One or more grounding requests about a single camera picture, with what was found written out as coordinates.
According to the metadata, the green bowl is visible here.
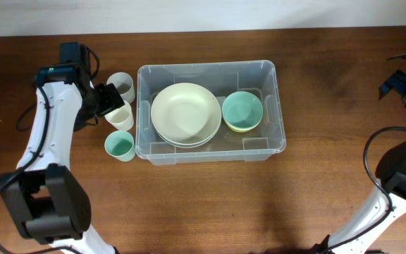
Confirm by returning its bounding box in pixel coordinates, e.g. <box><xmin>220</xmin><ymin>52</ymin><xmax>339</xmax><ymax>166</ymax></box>
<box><xmin>221</xmin><ymin>91</ymin><xmax>264</xmax><ymax>128</ymax></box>

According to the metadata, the yellow bowl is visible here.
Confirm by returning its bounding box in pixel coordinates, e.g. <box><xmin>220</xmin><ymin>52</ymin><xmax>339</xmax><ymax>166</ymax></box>
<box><xmin>226</xmin><ymin>123</ymin><xmax>258</xmax><ymax>133</ymax></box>

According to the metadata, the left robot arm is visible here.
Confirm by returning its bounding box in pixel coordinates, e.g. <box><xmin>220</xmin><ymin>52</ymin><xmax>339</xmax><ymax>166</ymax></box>
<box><xmin>0</xmin><ymin>42</ymin><xmax>125</xmax><ymax>253</ymax></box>

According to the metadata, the cream cup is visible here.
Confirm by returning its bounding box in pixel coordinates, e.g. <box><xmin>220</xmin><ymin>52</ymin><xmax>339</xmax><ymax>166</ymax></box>
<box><xmin>104</xmin><ymin>101</ymin><xmax>134</xmax><ymax>131</ymax></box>

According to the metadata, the beige bowl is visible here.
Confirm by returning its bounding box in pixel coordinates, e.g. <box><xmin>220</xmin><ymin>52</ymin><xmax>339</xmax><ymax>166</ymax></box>
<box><xmin>151</xmin><ymin>83</ymin><xmax>221</xmax><ymax>128</ymax></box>
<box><xmin>154</xmin><ymin>122</ymin><xmax>221</xmax><ymax>148</ymax></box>

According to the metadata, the clear plastic storage container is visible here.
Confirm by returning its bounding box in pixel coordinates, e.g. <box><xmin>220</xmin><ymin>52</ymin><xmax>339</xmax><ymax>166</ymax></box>
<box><xmin>135</xmin><ymin>60</ymin><xmax>286</xmax><ymax>165</ymax></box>

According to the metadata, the grey cup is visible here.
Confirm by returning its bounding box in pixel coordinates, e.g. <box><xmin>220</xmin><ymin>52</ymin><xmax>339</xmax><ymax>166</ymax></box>
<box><xmin>106</xmin><ymin>72</ymin><xmax>135</xmax><ymax>104</ymax></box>

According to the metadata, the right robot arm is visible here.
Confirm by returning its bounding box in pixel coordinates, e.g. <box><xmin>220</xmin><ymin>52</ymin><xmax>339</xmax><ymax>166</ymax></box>
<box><xmin>314</xmin><ymin>71</ymin><xmax>406</xmax><ymax>253</ymax></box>

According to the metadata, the green cup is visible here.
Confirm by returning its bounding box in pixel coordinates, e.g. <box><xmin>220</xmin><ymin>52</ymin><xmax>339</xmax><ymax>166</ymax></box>
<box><xmin>104</xmin><ymin>131</ymin><xmax>135</xmax><ymax>162</ymax></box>

